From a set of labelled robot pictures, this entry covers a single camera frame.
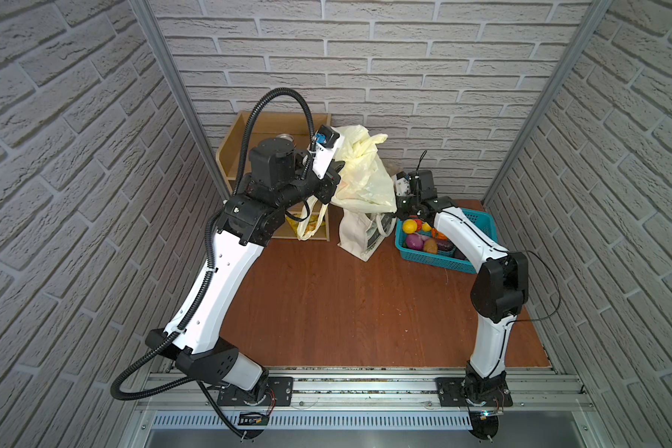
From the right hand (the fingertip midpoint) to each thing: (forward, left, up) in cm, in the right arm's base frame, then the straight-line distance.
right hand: (372, 201), depth 87 cm
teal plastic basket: (+1, -44, -16) cm, 47 cm away
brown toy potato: (-7, -21, -17) cm, 28 cm away
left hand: (-12, +11, +27) cm, 31 cm away
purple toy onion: (-4, -17, -18) cm, 25 cm away
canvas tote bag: (-6, +4, -8) cm, 11 cm away
